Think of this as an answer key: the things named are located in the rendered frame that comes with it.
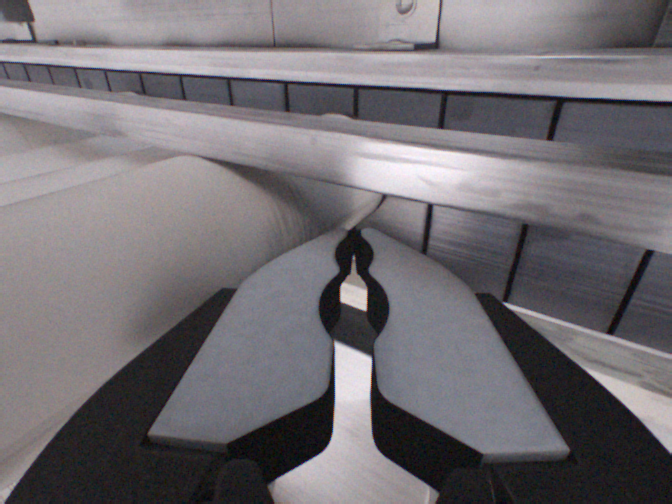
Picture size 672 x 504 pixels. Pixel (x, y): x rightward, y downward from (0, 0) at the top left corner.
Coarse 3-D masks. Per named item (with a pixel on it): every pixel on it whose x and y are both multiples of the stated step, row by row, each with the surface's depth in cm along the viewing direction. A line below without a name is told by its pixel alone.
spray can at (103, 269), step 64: (64, 192) 8; (128, 192) 9; (192, 192) 9; (256, 192) 11; (320, 192) 13; (0, 256) 7; (64, 256) 7; (128, 256) 8; (192, 256) 9; (256, 256) 10; (0, 320) 6; (64, 320) 7; (128, 320) 8; (0, 384) 6; (64, 384) 7; (0, 448) 6
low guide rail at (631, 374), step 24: (360, 288) 16; (552, 336) 13; (576, 336) 13; (576, 360) 12; (600, 360) 12; (624, 360) 12; (648, 360) 12; (624, 384) 12; (648, 384) 11; (648, 408) 11
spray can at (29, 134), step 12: (0, 120) 18; (12, 120) 18; (24, 120) 18; (36, 120) 19; (0, 132) 17; (12, 132) 18; (24, 132) 18; (36, 132) 18; (48, 132) 19; (60, 132) 19; (72, 132) 19; (84, 132) 20; (0, 144) 17; (12, 144) 18; (24, 144) 18; (36, 144) 18; (48, 144) 19
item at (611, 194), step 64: (128, 128) 12; (192, 128) 10; (256, 128) 9; (320, 128) 8; (384, 128) 8; (384, 192) 8; (448, 192) 7; (512, 192) 6; (576, 192) 6; (640, 192) 5
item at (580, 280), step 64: (0, 64) 32; (448, 128) 14; (512, 128) 13; (576, 128) 12; (640, 128) 11; (448, 256) 17; (512, 256) 15; (576, 256) 14; (640, 256) 13; (576, 320) 15; (640, 320) 14
